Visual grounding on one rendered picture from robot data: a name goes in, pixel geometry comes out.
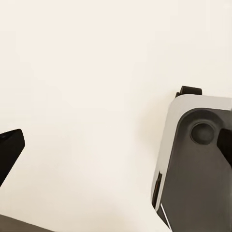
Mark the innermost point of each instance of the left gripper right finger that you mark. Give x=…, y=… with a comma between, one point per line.
x=224, y=143

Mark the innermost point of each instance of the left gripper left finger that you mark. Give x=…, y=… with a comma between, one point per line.
x=12, y=144

